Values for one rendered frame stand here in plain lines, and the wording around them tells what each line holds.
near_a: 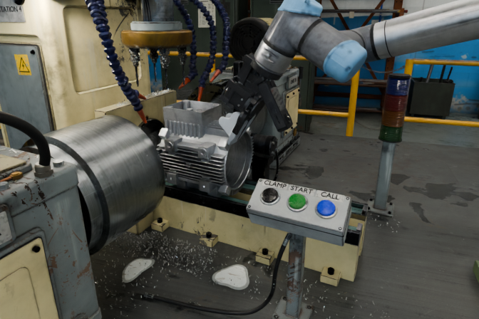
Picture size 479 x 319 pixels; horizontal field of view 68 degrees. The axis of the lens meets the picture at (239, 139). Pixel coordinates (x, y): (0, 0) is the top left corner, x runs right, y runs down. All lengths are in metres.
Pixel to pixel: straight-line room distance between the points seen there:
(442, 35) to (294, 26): 0.27
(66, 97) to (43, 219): 0.50
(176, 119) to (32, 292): 0.52
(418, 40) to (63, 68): 0.81
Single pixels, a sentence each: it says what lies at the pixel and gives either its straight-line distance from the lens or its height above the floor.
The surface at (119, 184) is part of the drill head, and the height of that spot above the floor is 1.08.
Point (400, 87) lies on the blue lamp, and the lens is 1.05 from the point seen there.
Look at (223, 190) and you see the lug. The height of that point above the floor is 0.96.
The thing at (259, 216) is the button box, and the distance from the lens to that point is 0.64.
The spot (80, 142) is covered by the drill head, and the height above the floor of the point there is 1.15.
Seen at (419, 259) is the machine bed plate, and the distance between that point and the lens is 1.02.
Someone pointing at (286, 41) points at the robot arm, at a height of 1.32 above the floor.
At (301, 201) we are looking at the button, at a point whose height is 1.07.
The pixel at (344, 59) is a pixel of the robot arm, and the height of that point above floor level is 1.30.
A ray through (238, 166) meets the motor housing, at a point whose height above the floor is 0.97.
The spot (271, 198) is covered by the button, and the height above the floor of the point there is 1.07.
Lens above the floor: 1.37
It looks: 19 degrees down
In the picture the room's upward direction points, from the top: straight up
